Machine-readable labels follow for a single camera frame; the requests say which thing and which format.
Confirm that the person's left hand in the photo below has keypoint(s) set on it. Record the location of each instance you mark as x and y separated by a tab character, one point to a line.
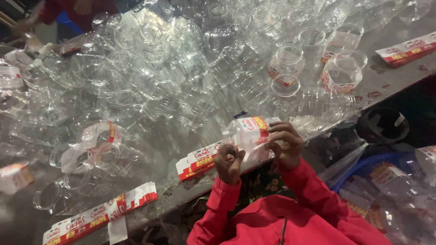
229	170

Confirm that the person's right hand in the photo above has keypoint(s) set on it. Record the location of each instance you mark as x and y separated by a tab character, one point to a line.
289	149

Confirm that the clear jar with red-white label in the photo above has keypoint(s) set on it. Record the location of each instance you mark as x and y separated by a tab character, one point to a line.
250	131

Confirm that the short stack of flat labels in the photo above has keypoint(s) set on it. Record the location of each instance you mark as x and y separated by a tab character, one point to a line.
199	161

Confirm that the dark patterned garment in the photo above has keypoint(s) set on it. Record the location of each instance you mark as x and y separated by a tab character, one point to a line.
262	183

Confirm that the clear plastic bag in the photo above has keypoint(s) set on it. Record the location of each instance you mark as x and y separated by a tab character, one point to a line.
342	163

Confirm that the labelled clear jar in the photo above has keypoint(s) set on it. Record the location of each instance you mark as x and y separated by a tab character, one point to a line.
13	177
102	134
340	40
342	75
286	66

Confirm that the black round container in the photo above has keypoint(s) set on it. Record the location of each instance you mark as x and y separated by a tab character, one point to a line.
381	126

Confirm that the blue tub of labelled jars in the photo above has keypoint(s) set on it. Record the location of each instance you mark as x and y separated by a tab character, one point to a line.
388	190

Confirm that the unlabelled upright clear jar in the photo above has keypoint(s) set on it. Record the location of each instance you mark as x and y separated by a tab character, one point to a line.
311	39

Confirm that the pile of clear plastic jars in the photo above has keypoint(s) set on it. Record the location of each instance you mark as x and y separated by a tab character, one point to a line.
163	75

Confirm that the long row of flat labels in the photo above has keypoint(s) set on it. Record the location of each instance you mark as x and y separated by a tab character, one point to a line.
92	219

